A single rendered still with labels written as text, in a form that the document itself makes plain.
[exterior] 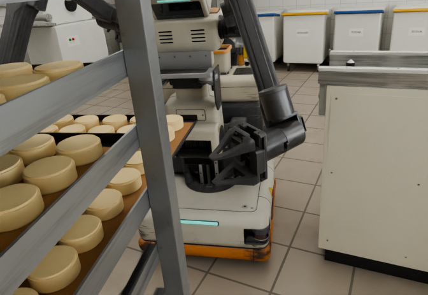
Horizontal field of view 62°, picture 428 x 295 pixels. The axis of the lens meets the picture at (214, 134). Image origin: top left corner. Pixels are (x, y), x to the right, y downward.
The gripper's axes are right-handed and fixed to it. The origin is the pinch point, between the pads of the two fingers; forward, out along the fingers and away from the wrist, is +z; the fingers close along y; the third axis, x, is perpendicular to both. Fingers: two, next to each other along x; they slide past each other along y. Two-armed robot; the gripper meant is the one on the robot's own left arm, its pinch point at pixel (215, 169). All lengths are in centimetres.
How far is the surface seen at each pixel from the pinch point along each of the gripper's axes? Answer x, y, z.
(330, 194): 29, 62, -71
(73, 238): -10.6, -8.7, 25.5
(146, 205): -7.9, -6.2, 15.9
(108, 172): -12.2, -15.9, 20.2
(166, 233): -9.0, -1.0, 14.4
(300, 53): 277, 113, -317
